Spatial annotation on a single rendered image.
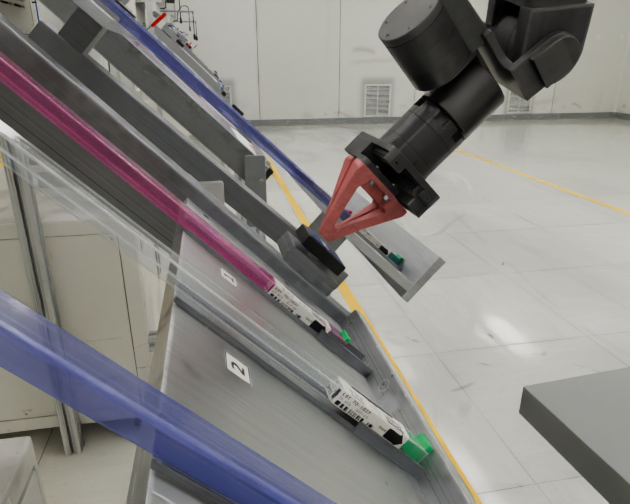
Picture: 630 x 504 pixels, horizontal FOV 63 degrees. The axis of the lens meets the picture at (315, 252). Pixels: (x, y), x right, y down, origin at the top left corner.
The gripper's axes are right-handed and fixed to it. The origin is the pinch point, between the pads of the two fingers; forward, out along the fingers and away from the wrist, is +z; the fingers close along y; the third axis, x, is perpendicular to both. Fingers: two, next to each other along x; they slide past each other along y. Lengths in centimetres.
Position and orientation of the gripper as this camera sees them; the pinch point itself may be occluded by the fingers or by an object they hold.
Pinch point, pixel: (329, 230)
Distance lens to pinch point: 49.3
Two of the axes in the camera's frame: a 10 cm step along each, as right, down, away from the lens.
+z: -7.1, 7.0, 1.1
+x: 6.8, 6.2, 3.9
